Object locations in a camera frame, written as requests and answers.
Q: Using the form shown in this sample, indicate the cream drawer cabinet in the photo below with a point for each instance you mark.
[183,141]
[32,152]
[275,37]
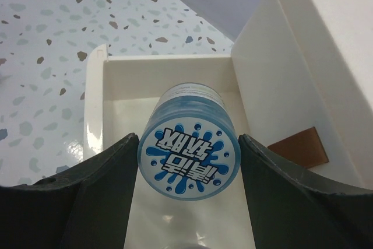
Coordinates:
[308,63]

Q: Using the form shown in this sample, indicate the cream bottom drawer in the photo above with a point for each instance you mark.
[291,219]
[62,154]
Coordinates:
[120,96]

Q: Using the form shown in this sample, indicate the blue patterned round jar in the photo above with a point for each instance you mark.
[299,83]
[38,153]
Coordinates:
[189,150]

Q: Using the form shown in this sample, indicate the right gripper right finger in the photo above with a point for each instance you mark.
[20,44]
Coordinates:
[292,207]

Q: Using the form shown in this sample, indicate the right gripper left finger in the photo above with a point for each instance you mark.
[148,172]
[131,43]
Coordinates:
[85,206]

